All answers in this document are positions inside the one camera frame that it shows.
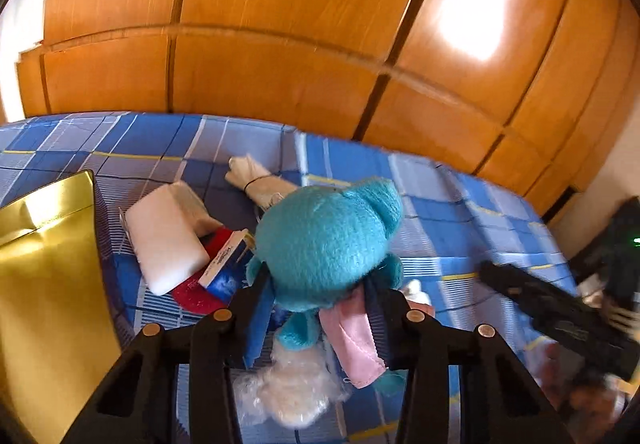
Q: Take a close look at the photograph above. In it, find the teal plush toy pink skirt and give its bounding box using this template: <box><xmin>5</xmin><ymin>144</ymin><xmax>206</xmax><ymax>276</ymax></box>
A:
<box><xmin>246</xmin><ymin>177</ymin><xmax>404</xmax><ymax>389</ymax></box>

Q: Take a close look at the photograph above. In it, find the red soft item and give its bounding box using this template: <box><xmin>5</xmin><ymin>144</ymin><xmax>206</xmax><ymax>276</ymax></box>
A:
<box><xmin>170</xmin><ymin>227</ymin><xmax>232</xmax><ymax>315</ymax></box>

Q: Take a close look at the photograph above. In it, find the gold tray box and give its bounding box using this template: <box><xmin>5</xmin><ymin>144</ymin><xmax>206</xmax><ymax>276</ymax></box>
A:
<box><xmin>1</xmin><ymin>171</ymin><xmax>120</xmax><ymax>443</ymax></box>

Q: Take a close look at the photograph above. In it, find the blue tempo tissue pack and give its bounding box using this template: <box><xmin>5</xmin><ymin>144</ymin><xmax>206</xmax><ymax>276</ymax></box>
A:
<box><xmin>200</xmin><ymin>229</ymin><xmax>254</xmax><ymax>304</ymax></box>

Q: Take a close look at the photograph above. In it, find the white sponge block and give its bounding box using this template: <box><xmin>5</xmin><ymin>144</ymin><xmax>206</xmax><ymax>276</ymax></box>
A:
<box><xmin>124</xmin><ymin>184</ymin><xmax>209</xmax><ymax>295</ymax></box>

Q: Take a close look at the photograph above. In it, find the blue plaid bed sheet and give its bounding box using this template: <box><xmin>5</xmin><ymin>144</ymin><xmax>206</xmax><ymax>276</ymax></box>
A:
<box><xmin>0</xmin><ymin>111</ymin><xmax>580</xmax><ymax>444</ymax></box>

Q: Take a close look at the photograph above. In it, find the cream rolled cloth bag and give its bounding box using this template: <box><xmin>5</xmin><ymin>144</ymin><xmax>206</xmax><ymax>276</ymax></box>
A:
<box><xmin>224</xmin><ymin>155</ymin><xmax>298</xmax><ymax>211</ymax></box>

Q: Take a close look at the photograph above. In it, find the wooden wardrobe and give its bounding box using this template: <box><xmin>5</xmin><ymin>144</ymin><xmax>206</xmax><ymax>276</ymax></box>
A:
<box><xmin>16</xmin><ymin>0</ymin><xmax>639</xmax><ymax>213</ymax></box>

